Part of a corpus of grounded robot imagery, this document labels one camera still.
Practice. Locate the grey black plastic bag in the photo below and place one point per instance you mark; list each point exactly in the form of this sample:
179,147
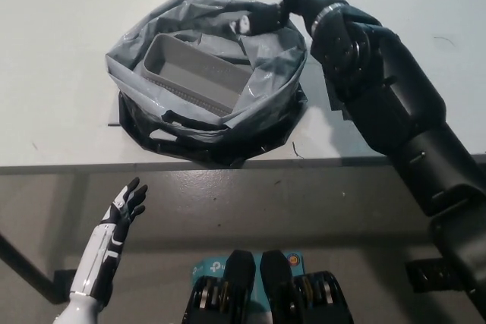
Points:
266,73

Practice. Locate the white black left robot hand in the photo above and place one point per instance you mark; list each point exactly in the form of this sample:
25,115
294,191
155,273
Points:
125,210

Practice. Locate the black metal table leg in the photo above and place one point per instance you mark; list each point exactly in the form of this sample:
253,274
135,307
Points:
23,259

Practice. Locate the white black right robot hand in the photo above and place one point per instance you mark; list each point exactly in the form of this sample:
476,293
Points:
266,16

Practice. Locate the grey rectangular plastic basket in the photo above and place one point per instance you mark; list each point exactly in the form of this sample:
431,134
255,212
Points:
197,73

